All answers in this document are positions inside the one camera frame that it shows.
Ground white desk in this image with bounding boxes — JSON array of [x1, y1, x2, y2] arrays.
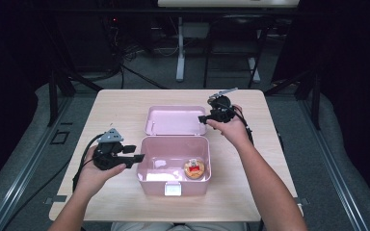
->
[[157, 0, 300, 84]]

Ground small round orange object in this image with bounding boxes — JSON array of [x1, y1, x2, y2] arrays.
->
[[183, 158, 206, 180]]

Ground right hand-held gripper cable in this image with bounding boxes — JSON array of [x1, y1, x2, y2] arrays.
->
[[225, 102, 255, 146]]

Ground left hand-held gripper cable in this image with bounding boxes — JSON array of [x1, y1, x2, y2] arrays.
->
[[71, 133, 105, 193]]

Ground aluminium floor rail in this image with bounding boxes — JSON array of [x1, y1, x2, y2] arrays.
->
[[0, 95, 75, 231], [300, 95, 370, 231]]

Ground person's right hand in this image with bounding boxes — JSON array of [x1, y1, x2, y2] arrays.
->
[[205, 104, 253, 149]]

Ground person's light trousers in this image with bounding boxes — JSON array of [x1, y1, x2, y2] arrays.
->
[[110, 221, 249, 231]]

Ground dark equipment rack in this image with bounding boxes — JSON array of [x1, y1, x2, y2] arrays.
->
[[57, 13, 119, 73]]

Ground black floor cable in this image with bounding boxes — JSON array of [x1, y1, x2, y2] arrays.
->
[[119, 62, 170, 90]]

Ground hand-held gripper cable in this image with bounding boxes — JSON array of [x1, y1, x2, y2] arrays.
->
[[225, 102, 255, 146], [71, 133, 105, 193]]

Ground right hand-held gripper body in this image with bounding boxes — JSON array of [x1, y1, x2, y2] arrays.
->
[[205, 87, 239, 124]]

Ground person's left hand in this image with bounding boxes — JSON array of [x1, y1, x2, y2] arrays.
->
[[76, 145, 127, 198]]

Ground black metal stand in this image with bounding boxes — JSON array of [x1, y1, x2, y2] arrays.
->
[[264, 68, 322, 131], [46, 68, 104, 128]]

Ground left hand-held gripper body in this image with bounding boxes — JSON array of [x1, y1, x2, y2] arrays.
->
[[92, 128, 135, 171]]

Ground tangle of cables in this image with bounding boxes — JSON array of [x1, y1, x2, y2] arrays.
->
[[104, 18, 181, 65]]

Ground black chair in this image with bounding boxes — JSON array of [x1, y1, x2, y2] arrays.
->
[[202, 13, 271, 90]]

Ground pink storage box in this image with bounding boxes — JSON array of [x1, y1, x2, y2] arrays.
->
[[137, 105, 212, 197]]

